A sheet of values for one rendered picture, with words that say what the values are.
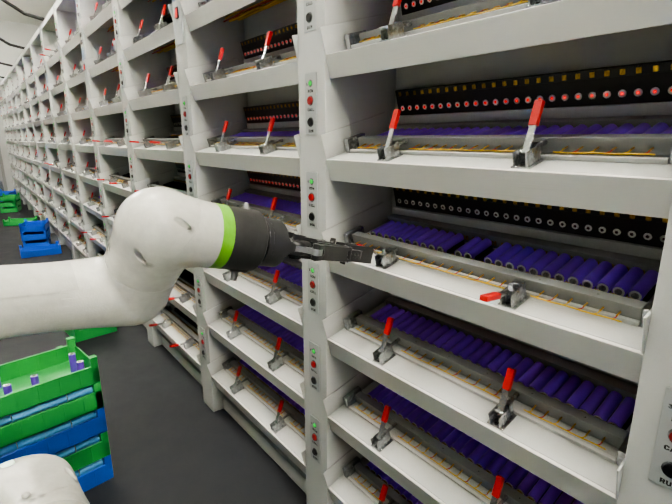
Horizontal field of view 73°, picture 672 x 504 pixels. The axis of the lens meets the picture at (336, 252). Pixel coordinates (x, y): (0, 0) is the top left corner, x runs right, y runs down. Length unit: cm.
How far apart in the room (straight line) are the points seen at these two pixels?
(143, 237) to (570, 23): 57
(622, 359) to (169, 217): 57
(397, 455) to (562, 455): 38
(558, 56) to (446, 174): 28
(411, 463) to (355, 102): 75
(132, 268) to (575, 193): 56
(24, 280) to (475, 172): 61
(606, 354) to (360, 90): 68
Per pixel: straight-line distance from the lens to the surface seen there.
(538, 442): 79
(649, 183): 61
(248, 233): 64
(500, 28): 71
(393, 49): 83
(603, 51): 85
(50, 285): 65
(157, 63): 230
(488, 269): 77
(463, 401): 85
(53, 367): 165
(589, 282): 75
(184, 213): 60
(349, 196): 100
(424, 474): 100
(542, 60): 89
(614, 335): 67
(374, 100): 104
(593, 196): 63
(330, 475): 125
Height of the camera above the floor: 100
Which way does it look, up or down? 14 degrees down
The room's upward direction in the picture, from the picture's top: straight up
